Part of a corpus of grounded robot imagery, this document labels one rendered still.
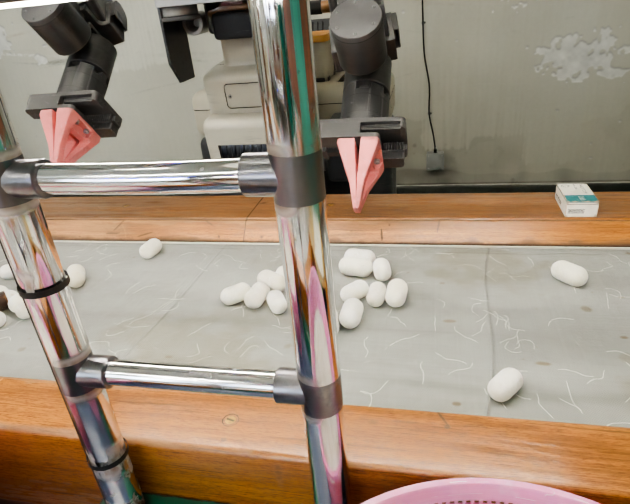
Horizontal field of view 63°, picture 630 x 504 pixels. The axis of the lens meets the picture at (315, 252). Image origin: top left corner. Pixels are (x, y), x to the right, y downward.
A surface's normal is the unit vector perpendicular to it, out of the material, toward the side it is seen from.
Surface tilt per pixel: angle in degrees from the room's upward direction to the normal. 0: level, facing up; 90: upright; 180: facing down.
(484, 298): 0
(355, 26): 41
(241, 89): 98
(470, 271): 0
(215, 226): 45
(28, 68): 90
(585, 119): 90
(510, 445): 0
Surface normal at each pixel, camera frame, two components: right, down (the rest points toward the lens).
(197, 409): -0.09, -0.89
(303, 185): 0.26, 0.42
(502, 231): -0.21, -0.30
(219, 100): -0.18, 0.58
